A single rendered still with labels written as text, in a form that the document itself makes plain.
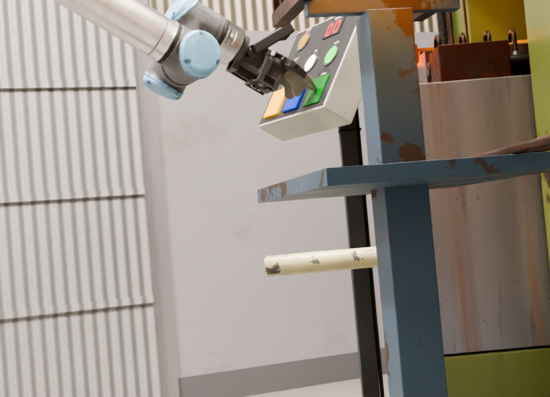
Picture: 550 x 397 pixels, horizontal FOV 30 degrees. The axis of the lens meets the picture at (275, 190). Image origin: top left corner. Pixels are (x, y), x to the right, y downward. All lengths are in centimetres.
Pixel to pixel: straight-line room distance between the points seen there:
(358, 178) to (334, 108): 117
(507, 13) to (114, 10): 80
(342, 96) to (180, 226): 218
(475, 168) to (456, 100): 55
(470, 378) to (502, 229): 25
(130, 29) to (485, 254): 81
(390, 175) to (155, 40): 98
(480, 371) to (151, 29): 89
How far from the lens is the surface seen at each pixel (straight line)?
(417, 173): 115
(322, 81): 235
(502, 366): 173
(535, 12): 170
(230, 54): 224
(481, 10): 218
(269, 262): 224
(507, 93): 174
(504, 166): 119
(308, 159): 466
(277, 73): 228
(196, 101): 447
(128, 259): 427
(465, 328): 171
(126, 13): 202
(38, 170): 420
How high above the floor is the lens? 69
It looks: 2 degrees up
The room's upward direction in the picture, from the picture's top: 5 degrees counter-clockwise
